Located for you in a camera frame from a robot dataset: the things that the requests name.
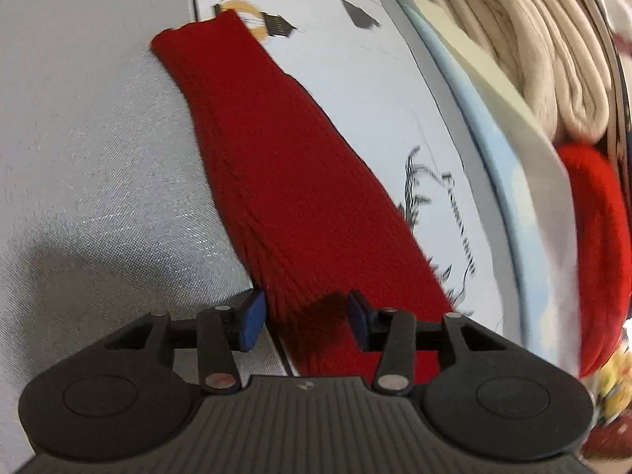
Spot dark red knit sweater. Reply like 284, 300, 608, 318
149, 10, 462, 388

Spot printed grey bed sheet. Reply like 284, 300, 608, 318
0, 0, 517, 474

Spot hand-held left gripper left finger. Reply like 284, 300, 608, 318
101, 290, 267, 396

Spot red folded blanket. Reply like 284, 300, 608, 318
555, 143, 632, 379

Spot yellow plush toy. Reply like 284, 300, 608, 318
590, 350, 632, 426

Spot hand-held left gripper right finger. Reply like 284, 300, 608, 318
347, 290, 502, 397

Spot cream smooth folded blanket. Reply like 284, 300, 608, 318
494, 0, 619, 141

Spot cream textured folded blanket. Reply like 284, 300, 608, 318
419, 0, 561, 135

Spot light blue sheet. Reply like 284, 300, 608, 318
382, 0, 584, 377

